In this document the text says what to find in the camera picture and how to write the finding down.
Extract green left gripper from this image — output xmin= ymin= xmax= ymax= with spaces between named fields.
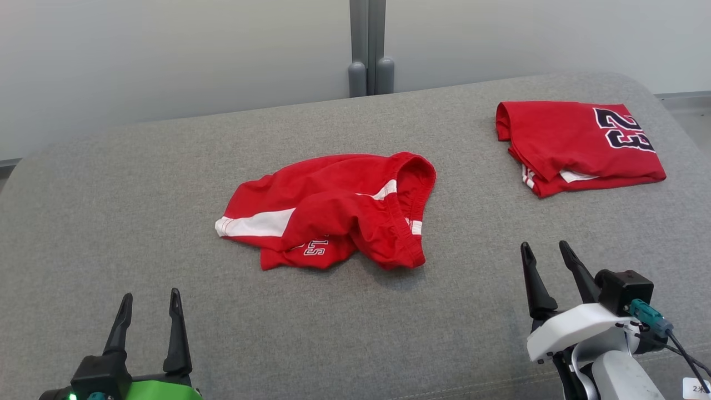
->
xmin=102 ymin=287 xmax=204 ymax=400

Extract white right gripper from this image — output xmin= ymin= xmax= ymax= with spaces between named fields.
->
xmin=520 ymin=239 xmax=640 ymax=365

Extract red basketball jersey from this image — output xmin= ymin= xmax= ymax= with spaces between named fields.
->
xmin=495 ymin=101 xmax=668 ymax=199

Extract red shorts with white stripes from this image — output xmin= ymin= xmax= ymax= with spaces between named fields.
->
xmin=214 ymin=151 xmax=438 ymax=272

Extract right teal plug black cable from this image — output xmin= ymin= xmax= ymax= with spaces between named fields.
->
xmin=629 ymin=298 xmax=711 ymax=385

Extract white cable label tag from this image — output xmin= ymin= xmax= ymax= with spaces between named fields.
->
xmin=682 ymin=376 xmax=711 ymax=400

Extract grey double partition post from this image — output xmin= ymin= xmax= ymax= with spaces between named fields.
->
xmin=348 ymin=0 xmax=395 ymax=98

